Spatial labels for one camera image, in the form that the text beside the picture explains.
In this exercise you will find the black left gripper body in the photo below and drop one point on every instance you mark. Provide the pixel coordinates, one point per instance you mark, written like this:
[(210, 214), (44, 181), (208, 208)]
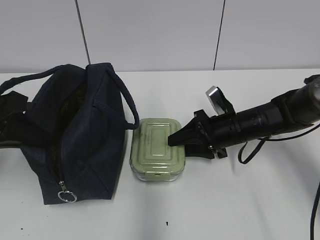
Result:
[(12, 105)]

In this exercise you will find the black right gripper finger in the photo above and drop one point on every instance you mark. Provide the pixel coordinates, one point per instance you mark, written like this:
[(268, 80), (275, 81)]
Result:
[(199, 151), (190, 134)]

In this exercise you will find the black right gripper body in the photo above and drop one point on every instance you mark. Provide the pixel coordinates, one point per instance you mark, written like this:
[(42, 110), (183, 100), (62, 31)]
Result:
[(219, 131)]

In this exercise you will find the green lid glass food container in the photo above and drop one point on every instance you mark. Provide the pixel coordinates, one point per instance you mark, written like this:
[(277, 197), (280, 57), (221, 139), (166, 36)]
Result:
[(151, 157)]

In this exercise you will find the dark blue lunch bag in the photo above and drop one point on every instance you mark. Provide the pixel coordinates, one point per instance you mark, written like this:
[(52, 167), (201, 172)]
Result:
[(73, 130)]

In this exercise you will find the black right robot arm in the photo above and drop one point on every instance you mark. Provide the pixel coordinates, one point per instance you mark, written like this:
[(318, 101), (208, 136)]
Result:
[(292, 111)]

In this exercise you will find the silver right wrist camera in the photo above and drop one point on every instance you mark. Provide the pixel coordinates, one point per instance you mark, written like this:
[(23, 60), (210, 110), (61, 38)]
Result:
[(218, 101)]

